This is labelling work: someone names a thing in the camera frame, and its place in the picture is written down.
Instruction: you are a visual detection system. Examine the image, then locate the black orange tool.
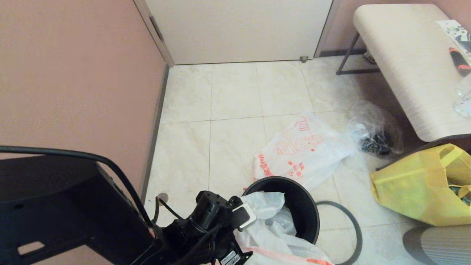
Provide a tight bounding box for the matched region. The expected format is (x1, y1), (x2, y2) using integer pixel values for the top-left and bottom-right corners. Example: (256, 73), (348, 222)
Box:
(448, 48), (471, 78)

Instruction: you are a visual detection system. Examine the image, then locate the clear bag with black items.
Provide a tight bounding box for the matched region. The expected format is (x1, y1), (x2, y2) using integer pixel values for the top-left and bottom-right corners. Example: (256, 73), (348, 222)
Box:
(347, 101), (404, 156)

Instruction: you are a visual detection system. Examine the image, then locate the yellow fabric tote bag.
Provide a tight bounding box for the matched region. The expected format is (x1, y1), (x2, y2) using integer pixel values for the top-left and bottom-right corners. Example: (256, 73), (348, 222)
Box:
(371, 144), (471, 227)

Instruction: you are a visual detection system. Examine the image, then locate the white door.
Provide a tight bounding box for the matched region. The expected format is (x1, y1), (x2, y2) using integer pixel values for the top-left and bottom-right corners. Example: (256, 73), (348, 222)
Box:
(145, 0), (334, 65)

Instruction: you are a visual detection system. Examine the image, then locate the white red-print plastic bag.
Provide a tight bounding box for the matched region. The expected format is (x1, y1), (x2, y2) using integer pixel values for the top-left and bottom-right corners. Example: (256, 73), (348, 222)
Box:
(235, 191), (334, 265)

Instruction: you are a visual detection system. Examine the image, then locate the grey baseboard strip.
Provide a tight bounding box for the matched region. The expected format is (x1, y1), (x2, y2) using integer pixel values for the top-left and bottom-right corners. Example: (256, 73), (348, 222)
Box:
(140, 63), (170, 201)

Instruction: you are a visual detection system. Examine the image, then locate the white wood-grain table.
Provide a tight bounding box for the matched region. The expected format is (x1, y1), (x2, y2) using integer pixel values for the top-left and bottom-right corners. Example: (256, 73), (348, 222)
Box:
(336, 4), (471, 143)

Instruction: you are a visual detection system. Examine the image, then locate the black trash bin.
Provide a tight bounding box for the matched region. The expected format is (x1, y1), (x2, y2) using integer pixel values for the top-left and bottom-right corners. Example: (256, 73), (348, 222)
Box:
(242, 176), (320, 245)

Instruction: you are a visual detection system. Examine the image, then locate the teal patterned packet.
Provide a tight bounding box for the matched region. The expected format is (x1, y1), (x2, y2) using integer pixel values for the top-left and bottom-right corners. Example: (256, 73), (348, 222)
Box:
(448, 183), (471, 206)

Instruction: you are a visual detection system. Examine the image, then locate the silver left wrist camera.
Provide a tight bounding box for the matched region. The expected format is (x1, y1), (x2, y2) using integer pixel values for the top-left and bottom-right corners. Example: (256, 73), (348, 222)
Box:
(232, 203), (257, 230)

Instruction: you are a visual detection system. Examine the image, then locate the grey ribbed bin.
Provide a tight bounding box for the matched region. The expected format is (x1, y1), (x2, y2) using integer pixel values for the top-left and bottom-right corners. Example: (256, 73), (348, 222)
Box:
(402, 225), (471, 265)

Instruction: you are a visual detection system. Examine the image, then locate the white bag with orange print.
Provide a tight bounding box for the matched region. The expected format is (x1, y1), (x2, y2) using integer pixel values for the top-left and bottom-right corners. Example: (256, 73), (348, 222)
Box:
(254, 112), (359, 191)

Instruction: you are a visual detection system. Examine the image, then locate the printed white paper sheet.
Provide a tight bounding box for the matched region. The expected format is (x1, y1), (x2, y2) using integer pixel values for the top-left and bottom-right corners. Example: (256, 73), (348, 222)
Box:
(436, 20), (471, 45)

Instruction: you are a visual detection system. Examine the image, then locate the clear crumpled plastic bottle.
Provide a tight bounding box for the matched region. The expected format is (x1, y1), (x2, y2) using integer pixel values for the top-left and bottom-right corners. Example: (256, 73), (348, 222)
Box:
(454, 75), (471, 118)

